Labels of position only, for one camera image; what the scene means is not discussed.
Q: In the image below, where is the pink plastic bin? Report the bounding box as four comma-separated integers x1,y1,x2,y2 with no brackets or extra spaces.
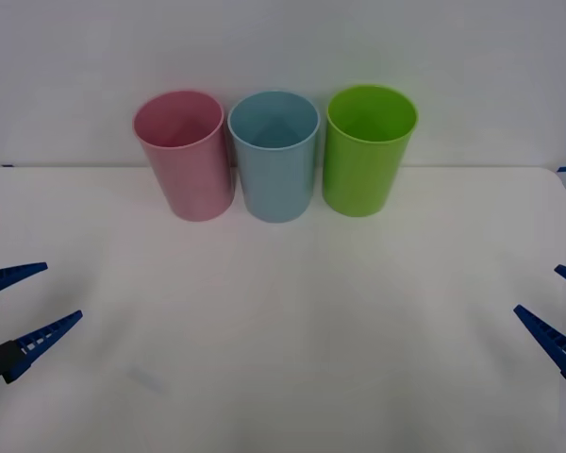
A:
131,89,237,222

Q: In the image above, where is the green plastic bin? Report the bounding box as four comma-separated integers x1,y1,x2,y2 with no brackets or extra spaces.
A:
324,83,419,218

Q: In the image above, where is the pale blue plastic bin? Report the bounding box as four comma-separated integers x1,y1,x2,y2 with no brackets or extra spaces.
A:
226,90,322,224

